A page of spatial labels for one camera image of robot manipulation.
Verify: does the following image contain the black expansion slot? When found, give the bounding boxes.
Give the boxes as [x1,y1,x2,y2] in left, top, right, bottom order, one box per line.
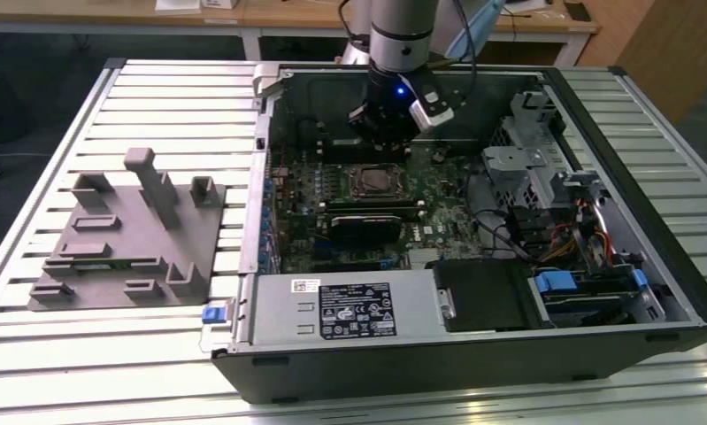
[314,259,387,274]

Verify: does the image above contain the metal drive cage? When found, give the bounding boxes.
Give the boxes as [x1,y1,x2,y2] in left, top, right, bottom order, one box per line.
[479,90,573,209]

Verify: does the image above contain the black graphics card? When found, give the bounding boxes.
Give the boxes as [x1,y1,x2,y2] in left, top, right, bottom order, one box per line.
[323,212,404,247]

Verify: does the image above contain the grey power supply unit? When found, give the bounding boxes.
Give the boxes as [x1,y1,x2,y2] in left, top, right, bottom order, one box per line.
[243,269,458,349]

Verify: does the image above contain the small silver heatsink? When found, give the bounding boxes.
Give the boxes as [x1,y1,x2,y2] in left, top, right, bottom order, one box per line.
[408,247,443,269]

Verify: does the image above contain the wooden desk white legs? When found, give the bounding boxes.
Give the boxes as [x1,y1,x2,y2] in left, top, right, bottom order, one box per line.
[0,0,602,67]

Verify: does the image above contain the grey parts rack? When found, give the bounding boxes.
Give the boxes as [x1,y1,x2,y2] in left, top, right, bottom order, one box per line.
[25,147,228,313]

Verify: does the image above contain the silver CPU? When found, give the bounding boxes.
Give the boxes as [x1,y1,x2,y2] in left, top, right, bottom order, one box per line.
[362,170,394,192]

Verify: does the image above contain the CPU socket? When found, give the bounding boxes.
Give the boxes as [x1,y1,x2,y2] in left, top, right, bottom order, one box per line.
[343,162,412,200]

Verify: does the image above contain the black wire loop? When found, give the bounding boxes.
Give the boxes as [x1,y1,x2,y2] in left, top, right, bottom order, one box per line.
[474,210,535,262]

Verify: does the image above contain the wooden cabinet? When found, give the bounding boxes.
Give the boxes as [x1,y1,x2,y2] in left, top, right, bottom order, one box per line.
[577,0,707,123]

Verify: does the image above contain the grey plastic drive bracket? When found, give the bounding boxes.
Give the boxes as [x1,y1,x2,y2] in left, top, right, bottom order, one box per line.
[550,170,614,213]

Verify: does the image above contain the green RAM stick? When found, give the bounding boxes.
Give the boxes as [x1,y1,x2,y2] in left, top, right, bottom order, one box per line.
[68,258,160,270]

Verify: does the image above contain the green motherboard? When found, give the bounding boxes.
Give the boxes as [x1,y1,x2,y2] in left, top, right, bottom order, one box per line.
[267,145,490,274]

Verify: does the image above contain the blue disk carrier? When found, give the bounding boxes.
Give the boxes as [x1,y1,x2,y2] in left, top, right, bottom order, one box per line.
[535,269,579,296]

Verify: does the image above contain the yellow red wire bundle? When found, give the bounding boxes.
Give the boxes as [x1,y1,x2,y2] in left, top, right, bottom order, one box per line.
[541,198,618,267]

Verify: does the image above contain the black PC case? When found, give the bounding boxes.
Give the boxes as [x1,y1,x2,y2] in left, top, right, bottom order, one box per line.
[199,61,707,406]

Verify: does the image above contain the blue case latch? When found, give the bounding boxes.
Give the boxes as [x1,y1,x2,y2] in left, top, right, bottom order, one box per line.
[200,303,231,324]

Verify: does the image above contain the black plastic shroud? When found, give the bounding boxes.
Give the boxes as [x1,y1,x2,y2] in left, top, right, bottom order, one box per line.
[426,259,543,333]

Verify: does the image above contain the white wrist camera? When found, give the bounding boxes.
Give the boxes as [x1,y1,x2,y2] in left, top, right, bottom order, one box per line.
[407,73,456,133]

